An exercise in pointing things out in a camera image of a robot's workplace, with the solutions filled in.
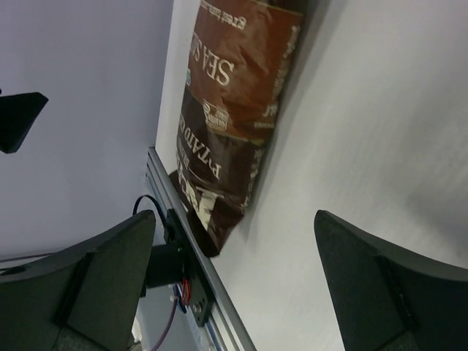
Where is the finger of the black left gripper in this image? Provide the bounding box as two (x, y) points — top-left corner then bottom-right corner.
(0, 92), (49, 154)

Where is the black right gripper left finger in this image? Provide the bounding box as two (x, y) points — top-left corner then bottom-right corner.
(1, 210), (156, 350)

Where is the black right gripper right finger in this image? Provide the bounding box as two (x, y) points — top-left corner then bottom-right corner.
(314, 210), (467, 350)

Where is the brown Kettle sea salt bag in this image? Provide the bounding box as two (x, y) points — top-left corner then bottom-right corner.
(170, 1), (310, 257)

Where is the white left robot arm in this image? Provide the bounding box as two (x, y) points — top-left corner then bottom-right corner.
(1, 92), (193, 312)

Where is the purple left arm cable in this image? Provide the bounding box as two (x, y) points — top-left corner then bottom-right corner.
(151, 295), (180, 351)

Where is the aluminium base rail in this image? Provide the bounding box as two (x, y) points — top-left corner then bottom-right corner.
(146, 147), (256, 350)

